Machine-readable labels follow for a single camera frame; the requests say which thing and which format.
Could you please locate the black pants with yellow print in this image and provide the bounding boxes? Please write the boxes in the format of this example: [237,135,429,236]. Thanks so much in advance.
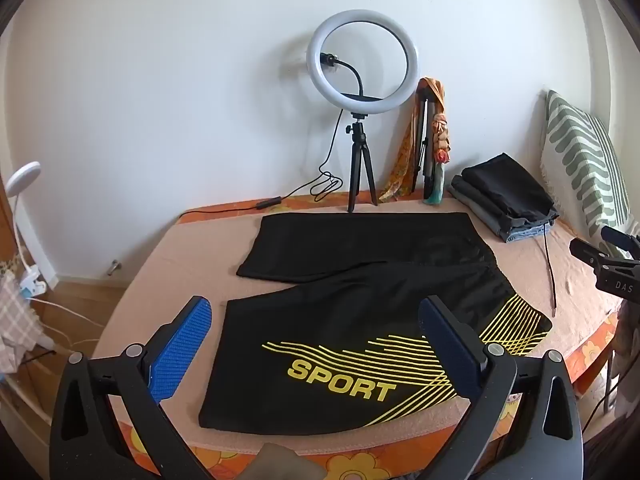
[199,211,553,436]

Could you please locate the checked cloth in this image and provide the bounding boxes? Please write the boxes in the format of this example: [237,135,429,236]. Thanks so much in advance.
[0,260,41,376]

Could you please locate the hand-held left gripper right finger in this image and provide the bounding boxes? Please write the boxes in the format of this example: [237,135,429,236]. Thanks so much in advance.
[419,295,585,480]

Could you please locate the grey folded stand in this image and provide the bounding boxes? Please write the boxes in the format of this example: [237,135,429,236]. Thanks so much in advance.
[412,86,442,200]

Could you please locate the black ring light cable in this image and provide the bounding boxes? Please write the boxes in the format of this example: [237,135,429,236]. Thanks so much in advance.
[179,110,347,221]

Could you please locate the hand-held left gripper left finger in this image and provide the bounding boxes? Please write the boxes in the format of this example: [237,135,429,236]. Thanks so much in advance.
[50,296,215,480]

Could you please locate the white clamp desk lamp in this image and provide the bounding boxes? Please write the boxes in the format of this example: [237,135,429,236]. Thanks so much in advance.
[5,161,49,297]

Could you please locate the black ring light tripod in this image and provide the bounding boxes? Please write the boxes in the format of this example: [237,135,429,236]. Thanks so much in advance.
[346,111,378,213]

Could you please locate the black garment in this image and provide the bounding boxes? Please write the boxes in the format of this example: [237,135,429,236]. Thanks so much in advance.
[461,154,560,222]

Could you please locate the braided colourful scarf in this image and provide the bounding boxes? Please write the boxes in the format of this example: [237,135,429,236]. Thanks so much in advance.
[424,114,452,206]

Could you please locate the white cable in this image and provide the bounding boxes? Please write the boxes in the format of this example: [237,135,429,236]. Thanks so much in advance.
[29,297,107,352]

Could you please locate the green striped white pillow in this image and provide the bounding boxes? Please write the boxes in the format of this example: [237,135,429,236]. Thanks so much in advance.
[539,90,636,238]

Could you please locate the black gooseneck phone holder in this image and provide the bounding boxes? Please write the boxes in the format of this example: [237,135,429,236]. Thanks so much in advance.
[320,52,382,103]

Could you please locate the dark grey garment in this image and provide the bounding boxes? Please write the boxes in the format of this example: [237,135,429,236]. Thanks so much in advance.
[447,176,551,237]

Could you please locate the thin black cable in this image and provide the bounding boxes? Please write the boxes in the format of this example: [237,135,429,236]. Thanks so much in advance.
[542,232,559,311]

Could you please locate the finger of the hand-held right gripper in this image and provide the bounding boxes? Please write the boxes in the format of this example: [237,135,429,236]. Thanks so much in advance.
[569,238,616,267]
[601,226,640,251]

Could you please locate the olive cloth piece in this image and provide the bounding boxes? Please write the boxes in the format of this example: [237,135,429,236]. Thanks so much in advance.
[255,442,322,480]

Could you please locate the orange patterned scarf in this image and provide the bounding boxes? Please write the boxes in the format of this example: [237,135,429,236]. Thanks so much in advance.
[378,77,447,204]

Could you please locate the white ring light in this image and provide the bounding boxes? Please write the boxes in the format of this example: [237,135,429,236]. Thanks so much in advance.
[306,11,420,112]

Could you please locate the blue jeans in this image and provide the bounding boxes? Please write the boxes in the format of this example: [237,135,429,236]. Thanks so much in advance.
[500,220,553,244]

